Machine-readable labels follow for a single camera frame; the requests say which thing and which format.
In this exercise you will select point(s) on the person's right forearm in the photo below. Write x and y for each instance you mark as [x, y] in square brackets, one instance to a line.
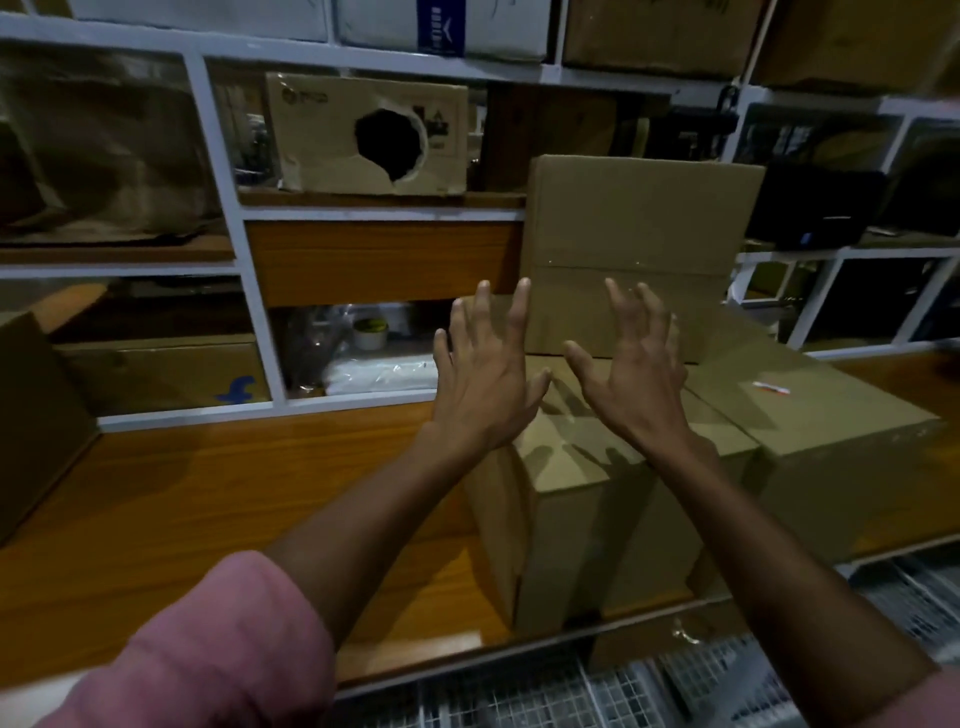
[787, 585]

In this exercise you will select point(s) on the person's right hand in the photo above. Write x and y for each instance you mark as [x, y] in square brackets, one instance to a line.
[645, 390]

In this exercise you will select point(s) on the white metal shelf rack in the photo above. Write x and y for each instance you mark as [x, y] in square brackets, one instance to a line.
[862, 349]
[225, 187]

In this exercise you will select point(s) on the person's left hand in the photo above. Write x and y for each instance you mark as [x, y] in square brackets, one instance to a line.
[484, 397]

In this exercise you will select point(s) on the pink right shirt sleeve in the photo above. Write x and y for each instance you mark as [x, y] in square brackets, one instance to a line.
[922, 705]

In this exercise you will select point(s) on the clear crumpled plastic bag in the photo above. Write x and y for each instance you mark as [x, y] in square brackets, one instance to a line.
[311, 345]

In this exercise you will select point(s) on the brown printed storage carton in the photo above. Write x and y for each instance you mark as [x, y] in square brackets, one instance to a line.
[847, 37]
[660, 37]

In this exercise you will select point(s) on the plain white carton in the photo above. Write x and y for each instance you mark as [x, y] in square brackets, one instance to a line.
[225, 15]

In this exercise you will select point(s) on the black printer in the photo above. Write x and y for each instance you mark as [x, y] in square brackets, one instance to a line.
[817, 210]

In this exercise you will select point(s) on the person's left forearm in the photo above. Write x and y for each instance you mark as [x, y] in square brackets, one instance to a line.
[375, 517]

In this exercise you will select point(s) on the white tape roll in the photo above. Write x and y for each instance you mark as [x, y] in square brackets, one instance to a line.
[370, 337]

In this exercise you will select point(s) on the pink left shirt sleeve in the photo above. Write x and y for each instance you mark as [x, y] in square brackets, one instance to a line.
[210, 652]

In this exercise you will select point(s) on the wooden drawer panel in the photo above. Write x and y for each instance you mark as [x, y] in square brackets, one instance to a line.
[375, 262]

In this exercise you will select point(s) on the crumpled brown cardboard box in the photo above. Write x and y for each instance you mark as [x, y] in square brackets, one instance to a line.
[97, 150]

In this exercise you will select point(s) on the pink shirt sleeve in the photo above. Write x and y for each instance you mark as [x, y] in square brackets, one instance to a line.
[210, 652]
[922, 705]

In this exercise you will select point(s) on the white plastic pack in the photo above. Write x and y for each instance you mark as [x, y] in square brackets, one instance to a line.
[382, 373]

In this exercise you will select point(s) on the dark brown cardboard box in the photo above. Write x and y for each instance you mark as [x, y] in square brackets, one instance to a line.
[555, 127]

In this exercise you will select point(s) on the white carton with handwriting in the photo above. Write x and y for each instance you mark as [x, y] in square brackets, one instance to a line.
[495, 26]

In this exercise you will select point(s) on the Pico box with hole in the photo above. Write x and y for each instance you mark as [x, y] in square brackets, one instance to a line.
[315, 142]

